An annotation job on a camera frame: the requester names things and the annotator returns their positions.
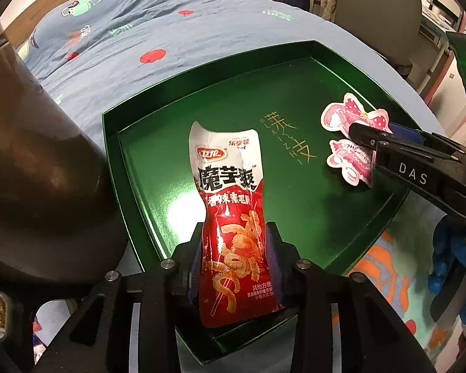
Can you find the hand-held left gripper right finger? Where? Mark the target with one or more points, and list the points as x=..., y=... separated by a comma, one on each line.
x=275, y=268

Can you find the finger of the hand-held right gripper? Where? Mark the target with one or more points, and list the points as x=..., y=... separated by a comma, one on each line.
x=409, y=132
x=411, y=171

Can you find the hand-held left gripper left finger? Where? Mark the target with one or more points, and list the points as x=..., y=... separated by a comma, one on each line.
x=195, y=268

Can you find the pink figure-shaped snack packet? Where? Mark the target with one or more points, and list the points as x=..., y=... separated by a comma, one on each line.
x=349, y=159
x=336, y=114

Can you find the green tray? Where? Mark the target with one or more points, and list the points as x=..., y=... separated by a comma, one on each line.
x=314, y=209

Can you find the red and white snack packet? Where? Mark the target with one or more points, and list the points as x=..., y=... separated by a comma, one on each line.
x=229, y=186

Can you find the person's right hand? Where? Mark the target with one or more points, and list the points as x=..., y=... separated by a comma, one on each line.
x=442, y=268

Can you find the grey shelf unit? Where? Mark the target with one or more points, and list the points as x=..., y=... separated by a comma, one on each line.
x=442, y=15

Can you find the grey-green chair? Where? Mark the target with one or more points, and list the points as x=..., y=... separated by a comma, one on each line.
x=372, y=4

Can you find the small red packet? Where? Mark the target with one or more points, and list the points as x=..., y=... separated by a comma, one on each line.
x=37, y=324

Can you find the printed blue blanket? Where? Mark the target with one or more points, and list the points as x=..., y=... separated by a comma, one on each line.
x=147, y=31

